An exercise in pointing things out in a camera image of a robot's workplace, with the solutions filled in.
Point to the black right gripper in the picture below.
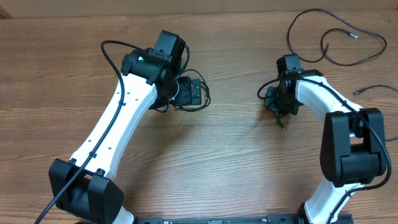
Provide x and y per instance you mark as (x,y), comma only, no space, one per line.
(277,104)

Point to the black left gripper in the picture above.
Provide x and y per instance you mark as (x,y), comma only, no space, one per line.
(186,98)

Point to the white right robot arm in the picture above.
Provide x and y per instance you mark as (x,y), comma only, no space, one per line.
(353,154)

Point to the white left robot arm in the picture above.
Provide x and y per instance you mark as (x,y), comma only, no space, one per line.
(154,78)

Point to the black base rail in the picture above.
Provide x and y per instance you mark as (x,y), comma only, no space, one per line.
(214,220)

